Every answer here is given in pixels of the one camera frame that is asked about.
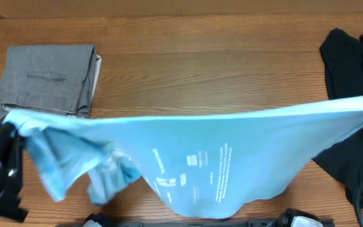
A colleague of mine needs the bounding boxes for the light blue printed t-shirt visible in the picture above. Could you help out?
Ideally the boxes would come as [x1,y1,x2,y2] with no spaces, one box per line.
[4,96,363,219]

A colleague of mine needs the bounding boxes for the black garment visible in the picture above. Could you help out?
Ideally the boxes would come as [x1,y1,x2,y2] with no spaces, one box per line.
[314,28,363,201]

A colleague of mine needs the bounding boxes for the folded grey trousers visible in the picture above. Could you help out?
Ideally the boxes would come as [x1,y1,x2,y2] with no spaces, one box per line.
[0,45,98,119]

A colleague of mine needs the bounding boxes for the folded beige trousers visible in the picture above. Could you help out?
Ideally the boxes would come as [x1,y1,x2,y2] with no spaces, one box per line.
[91,54,102,99]

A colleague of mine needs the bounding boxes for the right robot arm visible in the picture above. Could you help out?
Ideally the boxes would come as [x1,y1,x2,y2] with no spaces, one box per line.
[267,208,335,227]

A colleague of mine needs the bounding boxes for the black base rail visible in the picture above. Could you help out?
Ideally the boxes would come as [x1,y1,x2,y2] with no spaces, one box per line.
[55,218,335,227]

